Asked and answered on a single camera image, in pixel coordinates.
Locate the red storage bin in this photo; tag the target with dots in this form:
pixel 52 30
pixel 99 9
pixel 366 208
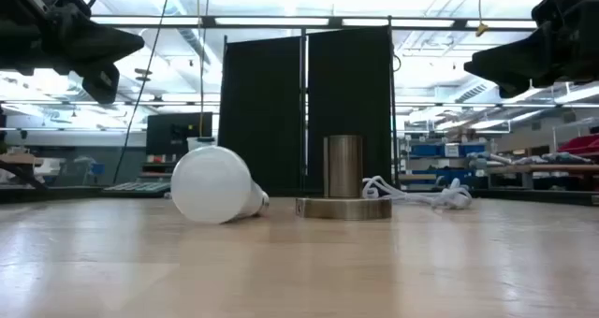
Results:
pixel 580 145

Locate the brass lamp socket base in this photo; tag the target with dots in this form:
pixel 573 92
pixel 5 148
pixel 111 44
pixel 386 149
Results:
pixel 343 168

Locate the black aluminium table frame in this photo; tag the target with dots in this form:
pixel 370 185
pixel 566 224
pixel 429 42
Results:
pixel 56 194

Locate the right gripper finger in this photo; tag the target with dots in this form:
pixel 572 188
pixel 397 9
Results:
pixel 511 91
pixel 510 61

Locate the white lightbulb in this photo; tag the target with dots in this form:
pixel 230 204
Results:
pixel 210 184

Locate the black computer monitor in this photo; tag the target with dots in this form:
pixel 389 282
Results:
pixel 168 133

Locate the metal storage shelf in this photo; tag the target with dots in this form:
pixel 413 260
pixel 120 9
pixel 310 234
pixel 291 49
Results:
pixel 407 177

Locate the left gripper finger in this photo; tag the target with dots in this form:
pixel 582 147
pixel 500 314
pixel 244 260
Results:
pixel 103 42
pixel 102 86

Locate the blue storage bin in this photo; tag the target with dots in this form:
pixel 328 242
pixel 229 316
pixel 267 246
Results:
pixel 426 150
pixel 472 148

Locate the clear plastic container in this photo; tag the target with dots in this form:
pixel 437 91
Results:
pixel 199 142

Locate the small wooden table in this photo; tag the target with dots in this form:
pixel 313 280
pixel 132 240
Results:
pixel 18 160

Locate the long wooden workbench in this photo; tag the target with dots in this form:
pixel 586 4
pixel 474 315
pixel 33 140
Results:
pixel 561 168

